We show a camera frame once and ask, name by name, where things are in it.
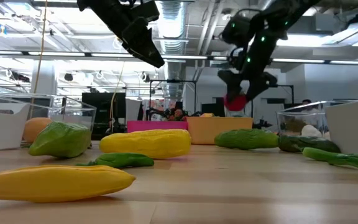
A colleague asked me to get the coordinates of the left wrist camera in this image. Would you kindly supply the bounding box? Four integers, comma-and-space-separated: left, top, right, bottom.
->
131, 1, 160, 23

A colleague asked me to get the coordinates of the black background monitor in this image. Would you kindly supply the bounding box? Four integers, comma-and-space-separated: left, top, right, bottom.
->
81, 92, 127, 139

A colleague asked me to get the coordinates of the clear plastic bin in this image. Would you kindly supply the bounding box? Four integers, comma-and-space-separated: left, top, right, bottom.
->
0, 92, 98, 147
276, 100, 358, 144

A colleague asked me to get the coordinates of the yellow hanging cable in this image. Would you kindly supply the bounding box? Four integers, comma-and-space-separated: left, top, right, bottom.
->
109, 60, 126, 131

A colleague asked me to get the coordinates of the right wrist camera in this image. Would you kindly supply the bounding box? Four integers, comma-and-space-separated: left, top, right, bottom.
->
218, 69, 239, 85

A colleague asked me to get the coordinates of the orange mango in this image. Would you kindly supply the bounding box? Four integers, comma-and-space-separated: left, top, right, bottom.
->
22, 117, 54, 143

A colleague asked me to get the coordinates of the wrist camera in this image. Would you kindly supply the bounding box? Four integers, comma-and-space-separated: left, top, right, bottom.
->
218, 69, 239, 85
131, 1, 160, 23

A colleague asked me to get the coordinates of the orange plastic basket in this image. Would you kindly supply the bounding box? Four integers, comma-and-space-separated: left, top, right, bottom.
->
186, 116, 254, 146

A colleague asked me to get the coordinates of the dark green cucumber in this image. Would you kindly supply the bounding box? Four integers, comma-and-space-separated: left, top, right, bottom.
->
277, 134, 342, 154

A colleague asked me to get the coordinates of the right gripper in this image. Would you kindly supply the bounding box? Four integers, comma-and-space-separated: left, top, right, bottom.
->
227, 34, 281, 103

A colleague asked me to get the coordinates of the pale green cucumber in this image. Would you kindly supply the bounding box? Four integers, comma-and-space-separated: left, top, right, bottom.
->
28, 121, 93, 159

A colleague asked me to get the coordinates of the large white garlic bulb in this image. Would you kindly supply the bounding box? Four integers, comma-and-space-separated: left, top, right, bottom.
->
301, 124, 323, 138

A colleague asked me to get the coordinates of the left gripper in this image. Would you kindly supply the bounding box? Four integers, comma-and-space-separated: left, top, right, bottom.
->
104, 4, 166, 68

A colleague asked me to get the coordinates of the yellow corn cob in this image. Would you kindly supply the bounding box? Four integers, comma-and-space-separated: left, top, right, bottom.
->
99, 128, 192, 160

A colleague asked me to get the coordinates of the yellow chili pepper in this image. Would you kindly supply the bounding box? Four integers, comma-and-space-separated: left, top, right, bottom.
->
0, 164, 136, 203

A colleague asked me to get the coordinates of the person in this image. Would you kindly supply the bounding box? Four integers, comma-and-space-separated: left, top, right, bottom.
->
300, 98, 319, 114

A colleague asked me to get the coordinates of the silver ventilation duct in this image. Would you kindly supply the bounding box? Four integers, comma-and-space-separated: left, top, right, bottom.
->
152, 0, 188, 97

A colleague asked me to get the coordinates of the black metal rig frame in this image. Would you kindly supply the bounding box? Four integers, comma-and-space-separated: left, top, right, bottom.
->
272, 83, 295, 108
149, 79, 198, 121

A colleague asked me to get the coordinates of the white plastic bin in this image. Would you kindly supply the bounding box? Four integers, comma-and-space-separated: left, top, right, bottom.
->
324, 98, 358, 156
0, 102, 31, 152

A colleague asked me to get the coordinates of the red plastic basket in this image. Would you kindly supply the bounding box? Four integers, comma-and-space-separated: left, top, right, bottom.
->
126, 120, 188, 134

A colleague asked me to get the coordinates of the bright green cucumber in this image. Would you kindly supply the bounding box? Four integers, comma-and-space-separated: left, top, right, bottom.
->
214, 128, 280, 151

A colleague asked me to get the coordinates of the red tomato green stem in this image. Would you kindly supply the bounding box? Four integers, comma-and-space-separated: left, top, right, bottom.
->
223, 92, 249, 112

